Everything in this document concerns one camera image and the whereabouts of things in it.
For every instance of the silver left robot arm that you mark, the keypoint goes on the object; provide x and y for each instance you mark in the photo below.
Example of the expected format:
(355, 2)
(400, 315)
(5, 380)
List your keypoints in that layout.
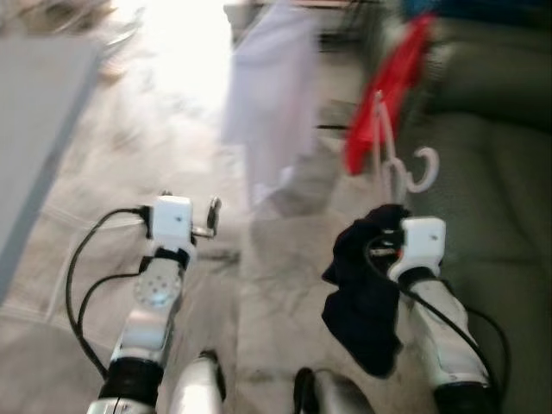
(158, 289)

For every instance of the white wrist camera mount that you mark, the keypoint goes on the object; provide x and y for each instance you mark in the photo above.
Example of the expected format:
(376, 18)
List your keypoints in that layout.
(171, 220)
(423, 241)

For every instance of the white plastic hanger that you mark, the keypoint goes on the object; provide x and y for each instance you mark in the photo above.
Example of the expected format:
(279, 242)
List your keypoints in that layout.
(435, 170)

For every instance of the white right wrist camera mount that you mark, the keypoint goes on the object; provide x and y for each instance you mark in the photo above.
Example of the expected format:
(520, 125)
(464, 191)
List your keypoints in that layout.
(423, 241)

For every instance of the red garment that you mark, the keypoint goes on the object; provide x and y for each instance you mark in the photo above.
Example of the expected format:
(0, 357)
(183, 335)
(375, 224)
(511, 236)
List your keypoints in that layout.
(388, 86)

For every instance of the dark knit garment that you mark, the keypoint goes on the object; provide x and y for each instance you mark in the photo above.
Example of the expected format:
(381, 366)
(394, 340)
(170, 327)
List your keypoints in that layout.
(362, 310)

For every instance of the silver robot left leg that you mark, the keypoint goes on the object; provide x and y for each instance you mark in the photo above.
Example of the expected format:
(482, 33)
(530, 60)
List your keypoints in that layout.
(194, 388)

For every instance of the silver robot leg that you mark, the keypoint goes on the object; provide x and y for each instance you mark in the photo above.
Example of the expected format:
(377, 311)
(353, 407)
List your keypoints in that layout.
(194, 388)
(341, 395)

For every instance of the silver robot right leg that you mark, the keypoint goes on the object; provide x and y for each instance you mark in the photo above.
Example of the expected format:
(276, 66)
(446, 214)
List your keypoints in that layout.
(341, 395)

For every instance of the white garment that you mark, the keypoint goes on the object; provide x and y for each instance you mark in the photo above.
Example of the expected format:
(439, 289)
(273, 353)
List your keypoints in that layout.
(272, 95)

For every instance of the green sofa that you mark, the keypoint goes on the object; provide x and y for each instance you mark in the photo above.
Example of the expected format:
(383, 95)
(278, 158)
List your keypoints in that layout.
(492, 216)

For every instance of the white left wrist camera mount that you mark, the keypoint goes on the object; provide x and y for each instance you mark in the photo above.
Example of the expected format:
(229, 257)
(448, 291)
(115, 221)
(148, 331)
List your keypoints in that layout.
(171, 220)

